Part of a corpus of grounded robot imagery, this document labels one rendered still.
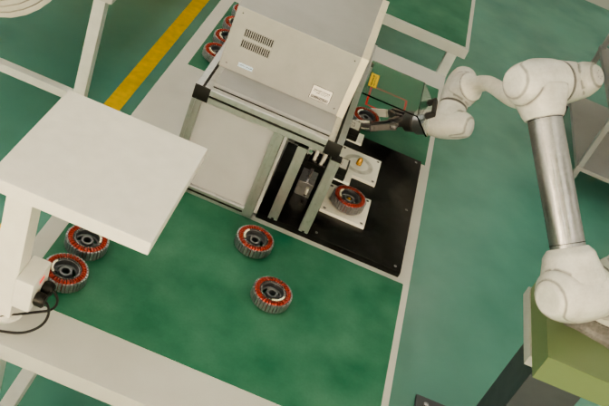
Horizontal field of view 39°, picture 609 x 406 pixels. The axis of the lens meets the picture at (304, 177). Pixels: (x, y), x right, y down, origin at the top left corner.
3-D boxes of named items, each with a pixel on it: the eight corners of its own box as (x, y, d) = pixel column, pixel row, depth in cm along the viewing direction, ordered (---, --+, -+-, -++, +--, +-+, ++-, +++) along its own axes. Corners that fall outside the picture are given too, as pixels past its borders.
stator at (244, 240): (275, 243, 254) (279, 234, 251) (264, 265, 244) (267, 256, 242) (240, 227, 254) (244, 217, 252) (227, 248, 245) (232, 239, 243)
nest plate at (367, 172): (380, 164, 301) (381, 161, 301) (373, 187, 289) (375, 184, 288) (341, 147, 301) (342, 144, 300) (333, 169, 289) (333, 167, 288)
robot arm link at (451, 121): (430, 143, 310) (440, 114, 316) (471, 147, 302) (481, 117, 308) (421, 126, 302) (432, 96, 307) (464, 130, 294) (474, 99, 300)
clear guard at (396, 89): (432, 102, 298) (439, 89, 295) (426, 137, 279) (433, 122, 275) (346, 65, 298) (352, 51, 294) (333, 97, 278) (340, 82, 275)
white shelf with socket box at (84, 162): (161, 281, 227) (207, 148, 200) (105, 384, 197) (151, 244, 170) (38, 228, 226) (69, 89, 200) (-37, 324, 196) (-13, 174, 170)
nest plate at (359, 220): (370, 202, 282) (371, 199, 281) (362, 229, 269) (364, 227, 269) (327, 185, 281) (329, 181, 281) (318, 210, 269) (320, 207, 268)
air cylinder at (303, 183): (313, 186, 278) (318, 172, 275) (308, 198, 272) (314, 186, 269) (298, 179, 278) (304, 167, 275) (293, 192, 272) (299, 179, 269)
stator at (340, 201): (365, 201, 279) (369, 192, 277) (359, 221, 270) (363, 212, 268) (333, 187, 279) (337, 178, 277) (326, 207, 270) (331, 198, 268)
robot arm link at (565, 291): (626, 317, 241) (575, 328, 228) (579, 320, 254) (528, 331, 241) (576, 52, 250) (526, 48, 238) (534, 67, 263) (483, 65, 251)
